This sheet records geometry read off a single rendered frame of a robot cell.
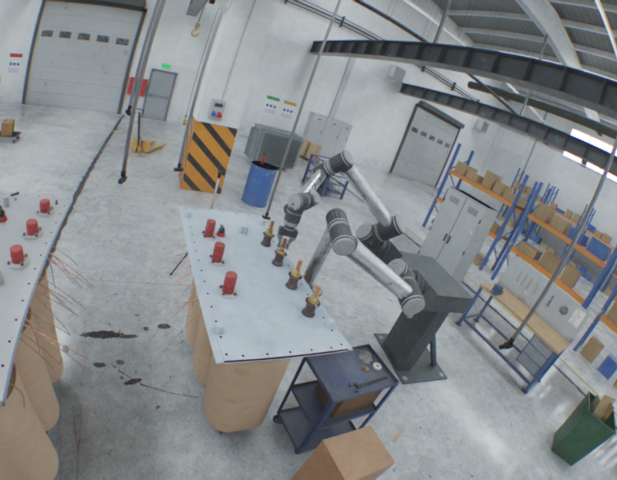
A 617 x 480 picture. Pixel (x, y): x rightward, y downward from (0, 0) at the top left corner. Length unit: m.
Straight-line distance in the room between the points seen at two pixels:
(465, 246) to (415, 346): 2.95
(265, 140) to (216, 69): 4.32
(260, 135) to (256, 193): 3.75
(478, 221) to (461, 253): 0.69
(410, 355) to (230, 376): 2.46
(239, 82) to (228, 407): 5.89
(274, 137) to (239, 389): 9.05
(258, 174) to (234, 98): 1.67
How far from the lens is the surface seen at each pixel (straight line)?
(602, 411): 5.02
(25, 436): 1.98
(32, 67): 15.97
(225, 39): 6.77
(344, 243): 2.04
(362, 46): 12.83
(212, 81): 6.74
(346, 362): 2.53
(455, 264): 6.48
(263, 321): 1.80
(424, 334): 3.84
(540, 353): 5.46
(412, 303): 2.58
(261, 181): 6.93
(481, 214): 6.27
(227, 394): 2.24
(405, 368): 4.20
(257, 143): 10.48
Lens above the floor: 2.50
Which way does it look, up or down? 23 degrees down
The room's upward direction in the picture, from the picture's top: 20 degrees clockwise
